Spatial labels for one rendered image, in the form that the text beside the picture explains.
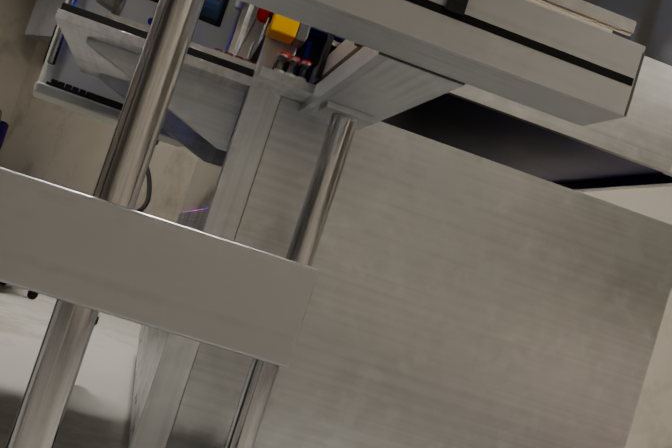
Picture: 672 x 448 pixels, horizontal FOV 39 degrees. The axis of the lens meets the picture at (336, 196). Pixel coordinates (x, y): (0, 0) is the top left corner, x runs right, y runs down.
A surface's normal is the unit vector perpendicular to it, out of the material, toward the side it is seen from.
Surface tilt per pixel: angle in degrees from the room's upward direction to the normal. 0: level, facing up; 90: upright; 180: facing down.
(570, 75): 90
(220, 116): 90
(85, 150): 90
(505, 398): 90
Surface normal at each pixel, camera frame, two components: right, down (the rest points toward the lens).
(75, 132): -0.66, -0.27
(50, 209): 0.19, -0.02
